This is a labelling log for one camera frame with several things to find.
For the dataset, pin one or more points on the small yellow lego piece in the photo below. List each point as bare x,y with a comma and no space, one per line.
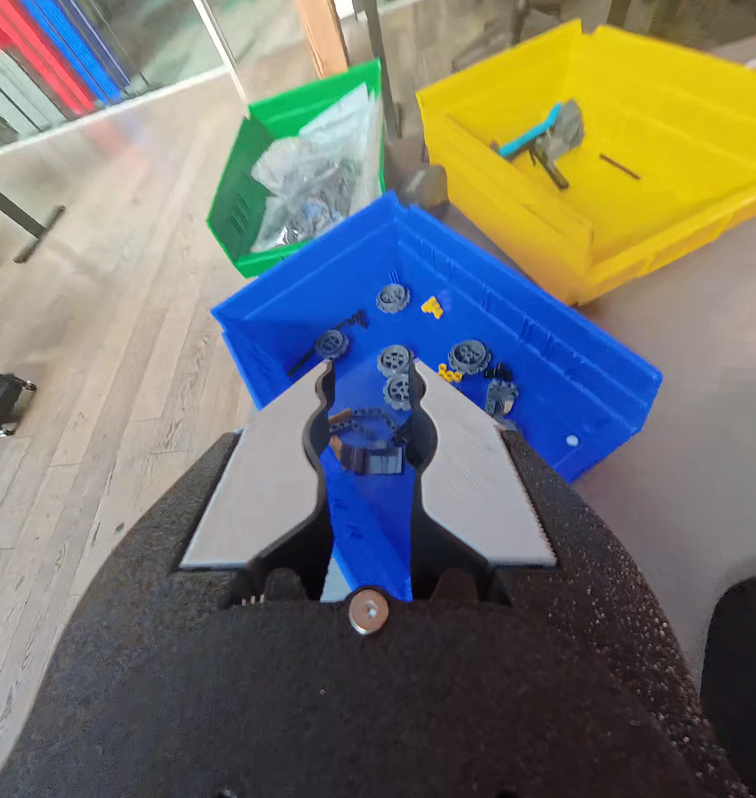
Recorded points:
432,305
449,373

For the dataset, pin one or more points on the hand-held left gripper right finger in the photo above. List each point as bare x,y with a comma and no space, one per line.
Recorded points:
477,492

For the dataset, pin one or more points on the black padded armrest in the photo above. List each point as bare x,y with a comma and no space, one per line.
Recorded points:
745,686

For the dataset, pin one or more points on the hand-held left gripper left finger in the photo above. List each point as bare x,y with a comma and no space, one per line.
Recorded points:
259,492

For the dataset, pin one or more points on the brown lego piece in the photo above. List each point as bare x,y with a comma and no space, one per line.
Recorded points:
335,447

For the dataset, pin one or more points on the dark grey lego block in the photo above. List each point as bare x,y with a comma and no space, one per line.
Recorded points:
372,462

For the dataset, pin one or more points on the rack of red blue bins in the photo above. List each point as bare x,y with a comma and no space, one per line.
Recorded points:
41,62

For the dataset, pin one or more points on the black lego rod with connector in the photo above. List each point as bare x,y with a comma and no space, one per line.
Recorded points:
356,321

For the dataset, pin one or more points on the black metal table leg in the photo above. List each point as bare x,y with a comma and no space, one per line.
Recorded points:
16,218
381,68

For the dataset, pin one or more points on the small black lego piece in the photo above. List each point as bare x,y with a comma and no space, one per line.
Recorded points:
497,372

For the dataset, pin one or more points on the grey lego wheel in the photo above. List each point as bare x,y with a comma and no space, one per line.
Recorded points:
469,356
398,391
395,360
393,298
331,344

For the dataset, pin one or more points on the clear plastic bag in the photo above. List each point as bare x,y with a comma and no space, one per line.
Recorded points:
315,168

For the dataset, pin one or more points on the yellow bin with few pieces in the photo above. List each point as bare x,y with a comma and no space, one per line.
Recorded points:
664,237

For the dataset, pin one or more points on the thin black lego piece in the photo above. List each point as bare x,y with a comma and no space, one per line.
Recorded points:
620,167

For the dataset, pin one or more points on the wooden pillar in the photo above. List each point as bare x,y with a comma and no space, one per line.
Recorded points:
322,37

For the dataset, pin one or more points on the black and blue lego piece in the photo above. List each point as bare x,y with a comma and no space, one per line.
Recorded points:
565,134

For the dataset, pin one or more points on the green plastic bin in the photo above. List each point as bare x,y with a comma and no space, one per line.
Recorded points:
234,212

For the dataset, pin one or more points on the large blue plastic bin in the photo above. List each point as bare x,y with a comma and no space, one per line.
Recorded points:
540,349

